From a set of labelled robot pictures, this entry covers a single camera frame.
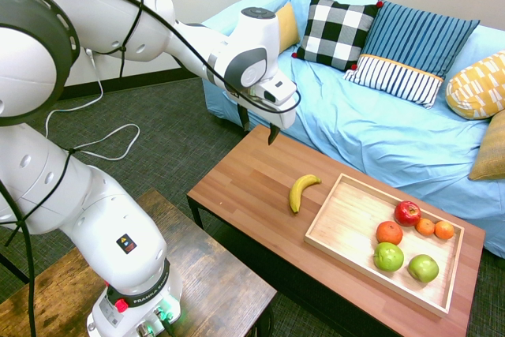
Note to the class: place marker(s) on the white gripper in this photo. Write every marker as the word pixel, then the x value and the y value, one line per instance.
pixel 276 114

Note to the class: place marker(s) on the yellow banana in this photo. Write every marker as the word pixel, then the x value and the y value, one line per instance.
pixel 296 195

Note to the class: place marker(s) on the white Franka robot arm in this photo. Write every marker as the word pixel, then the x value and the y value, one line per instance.
pixel 98 214

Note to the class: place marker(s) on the light wooden tray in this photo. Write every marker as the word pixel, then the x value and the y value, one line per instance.
pixel 347 214

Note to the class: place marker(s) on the wooden coffee table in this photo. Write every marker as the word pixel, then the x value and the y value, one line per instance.
pixel 244 179

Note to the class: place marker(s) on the light blue sofa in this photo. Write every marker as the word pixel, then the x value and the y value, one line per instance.
pixel 355 116

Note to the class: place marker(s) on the plain yellow pillow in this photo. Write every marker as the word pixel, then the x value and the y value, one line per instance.
pixel 289 27

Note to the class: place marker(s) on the black white checkered pillow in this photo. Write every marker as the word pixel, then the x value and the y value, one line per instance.
pixel 335 33

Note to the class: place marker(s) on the white navy striped pillow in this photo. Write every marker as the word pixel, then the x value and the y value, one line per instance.
pixel 394 78

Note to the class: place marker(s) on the dark rustic wooden stand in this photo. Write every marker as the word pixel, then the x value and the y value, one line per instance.
pixel 221 274

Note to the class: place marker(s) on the large orange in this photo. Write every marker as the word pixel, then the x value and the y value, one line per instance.
pixel 389 233

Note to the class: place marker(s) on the red apple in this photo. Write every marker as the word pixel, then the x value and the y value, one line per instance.
pixel 407 213

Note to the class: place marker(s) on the green apple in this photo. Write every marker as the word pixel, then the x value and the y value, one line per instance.
pixel 388 257
pixel 423 268

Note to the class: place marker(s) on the blue striped pillow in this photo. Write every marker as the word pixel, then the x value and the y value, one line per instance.
pixel 418 33

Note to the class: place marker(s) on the small orange mandarin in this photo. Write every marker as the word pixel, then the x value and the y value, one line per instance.
pixel 444 230
pixel 425 227

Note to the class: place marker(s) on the yellow white patterned pillow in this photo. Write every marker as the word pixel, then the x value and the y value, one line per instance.
pixel 477 88

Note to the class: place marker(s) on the mustard woven pillow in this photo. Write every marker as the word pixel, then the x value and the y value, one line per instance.
pixel 491 147

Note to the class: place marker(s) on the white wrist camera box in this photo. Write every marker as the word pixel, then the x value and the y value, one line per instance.
pixel 280 90

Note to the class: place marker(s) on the black wall baseboard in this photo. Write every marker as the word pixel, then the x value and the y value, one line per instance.
pixel 138 82

